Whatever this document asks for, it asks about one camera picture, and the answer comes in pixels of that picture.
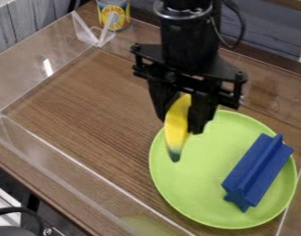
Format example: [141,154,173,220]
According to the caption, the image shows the black cable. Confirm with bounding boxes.
[0,206,46,236]

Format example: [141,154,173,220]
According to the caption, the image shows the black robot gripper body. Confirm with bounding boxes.
[131,43,248,109]

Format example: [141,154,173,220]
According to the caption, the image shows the yellow toy banana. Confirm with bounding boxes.
[165,94,192,162]

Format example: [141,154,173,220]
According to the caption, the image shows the blue plastic block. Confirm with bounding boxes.
[221,134,293,213]

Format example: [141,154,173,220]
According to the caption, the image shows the green round plate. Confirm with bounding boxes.
[150,110,297,230]

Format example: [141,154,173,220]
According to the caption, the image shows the clear acrylic enclosure wall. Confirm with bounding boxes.
[0,11,301,236]

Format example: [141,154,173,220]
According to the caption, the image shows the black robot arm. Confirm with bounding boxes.
[131,0,248,135]

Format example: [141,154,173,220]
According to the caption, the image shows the yellow blue tin can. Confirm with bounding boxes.
[97,0,131,31]

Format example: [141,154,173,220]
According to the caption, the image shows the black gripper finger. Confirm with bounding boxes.
[188,91,217,135]
[149,81,181,121]

